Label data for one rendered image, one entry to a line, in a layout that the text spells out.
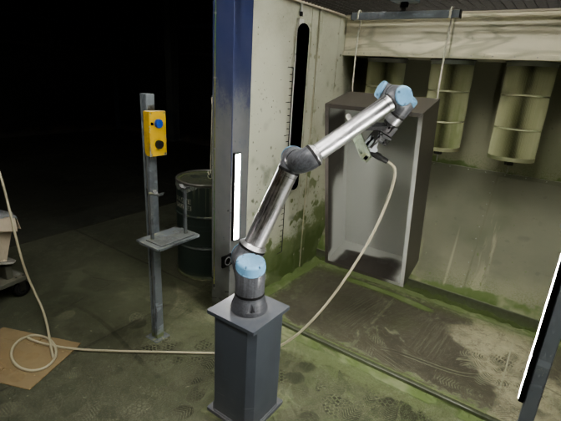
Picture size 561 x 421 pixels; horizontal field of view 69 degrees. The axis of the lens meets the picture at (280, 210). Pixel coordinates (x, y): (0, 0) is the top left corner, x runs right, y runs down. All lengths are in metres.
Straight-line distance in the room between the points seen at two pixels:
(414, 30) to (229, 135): 1.76
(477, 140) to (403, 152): 1.20
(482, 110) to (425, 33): 0.84
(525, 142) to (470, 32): 0.90
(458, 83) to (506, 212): 1.13
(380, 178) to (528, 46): 1.35
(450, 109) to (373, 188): 0.97
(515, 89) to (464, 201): 1.00
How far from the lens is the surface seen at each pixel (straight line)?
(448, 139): 3.65
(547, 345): 1.89
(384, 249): 3.27
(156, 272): 2.81
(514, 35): 3.49
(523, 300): 3.68
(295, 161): 1.94
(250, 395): 2.27
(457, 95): 3.62
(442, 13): 2.75
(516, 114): 3.50
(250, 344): 2.07
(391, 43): 3.71
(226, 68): 2.72
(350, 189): 3.14
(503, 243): 3.77
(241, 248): 2.14
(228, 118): 2.72
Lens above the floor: 1.79
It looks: 19 degrees down
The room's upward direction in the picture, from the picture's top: 3 degrees clockwise
